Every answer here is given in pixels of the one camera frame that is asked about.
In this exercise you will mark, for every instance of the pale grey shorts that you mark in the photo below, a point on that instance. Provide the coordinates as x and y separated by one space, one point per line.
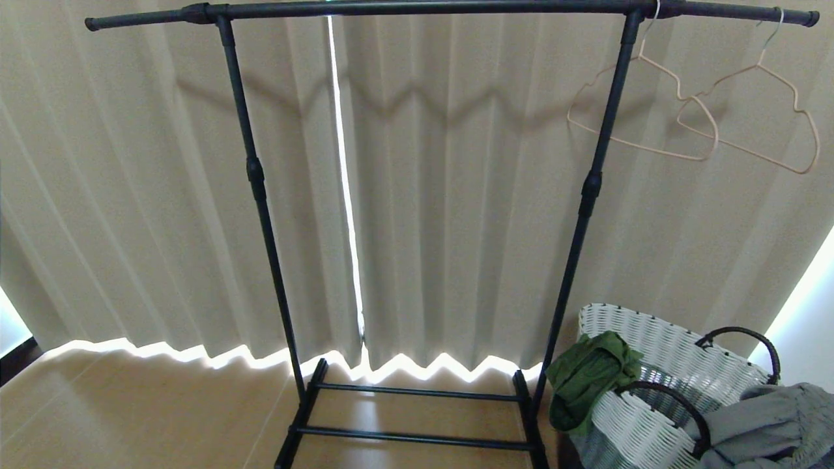
762 423

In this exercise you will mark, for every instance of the pink clothes hanger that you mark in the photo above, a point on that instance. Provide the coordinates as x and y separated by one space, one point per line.
818 137
717 133

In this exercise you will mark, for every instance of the black clothes rack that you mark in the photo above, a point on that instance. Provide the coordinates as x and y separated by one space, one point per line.
255 172

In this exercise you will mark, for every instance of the white laundry basket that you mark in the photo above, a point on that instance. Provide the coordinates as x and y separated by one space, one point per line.
638 430

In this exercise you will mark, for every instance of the beige curtain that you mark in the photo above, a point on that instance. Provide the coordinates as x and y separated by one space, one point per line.
456 195

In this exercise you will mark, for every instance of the green garment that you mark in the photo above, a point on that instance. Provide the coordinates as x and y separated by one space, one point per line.
586 378

